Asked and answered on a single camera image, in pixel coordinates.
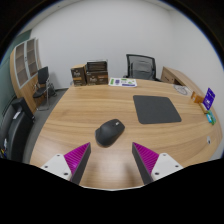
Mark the black leather armchair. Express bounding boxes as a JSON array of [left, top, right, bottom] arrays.
[[0, 97, 36, 163]]

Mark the dark grey mouse pad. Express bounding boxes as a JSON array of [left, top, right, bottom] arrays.
[[132, 94, 183, 125]]

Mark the small teal box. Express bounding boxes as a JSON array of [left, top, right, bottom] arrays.
[[205, 110, 218, 126]]

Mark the small tan box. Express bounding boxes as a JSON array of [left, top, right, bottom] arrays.
[[199, 102, 209, 114]]

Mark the dark open cardboard box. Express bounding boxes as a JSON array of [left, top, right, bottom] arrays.
[[86, 59, 109, 73]]

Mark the black visitor chair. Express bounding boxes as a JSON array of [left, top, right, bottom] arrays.
[[32, 65, 56, 112]]

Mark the black mesh office chair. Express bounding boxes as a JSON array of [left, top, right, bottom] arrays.
[[125, 53, 163, 83]]

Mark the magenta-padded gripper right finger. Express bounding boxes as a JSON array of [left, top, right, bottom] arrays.
[[131, 142, 184, 186]]

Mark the white sheet with coloured print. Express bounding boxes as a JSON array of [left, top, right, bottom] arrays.
[[108, 77, 138, 88]]

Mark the purple card box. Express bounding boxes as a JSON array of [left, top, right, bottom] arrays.
[[202, 87, 216, 111]]

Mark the small brown cardboard box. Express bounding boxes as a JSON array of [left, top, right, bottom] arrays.
[[70, 64, 88, 88]]

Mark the wooden side desk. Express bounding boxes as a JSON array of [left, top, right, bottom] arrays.
[[160, 65, 205, 98]]

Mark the wide brown cardboard box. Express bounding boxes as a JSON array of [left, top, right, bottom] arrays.
[[85, 70, 110, 86]]

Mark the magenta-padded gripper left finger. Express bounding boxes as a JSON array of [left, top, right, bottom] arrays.
[[40, 142, 92, 186]]

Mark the black computer mouse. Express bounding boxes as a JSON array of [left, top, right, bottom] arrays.
[[94, 118, 126, 148]]

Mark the small orange box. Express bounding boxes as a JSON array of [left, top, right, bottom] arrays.
[[190, 91, 205, 104]]

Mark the round white grey disc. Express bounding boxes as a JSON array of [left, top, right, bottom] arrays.
[[173, 84, 193, 97]]

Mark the wooden shelf cabinet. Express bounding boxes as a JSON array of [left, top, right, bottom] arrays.
[[9, 37, 44, 114]]

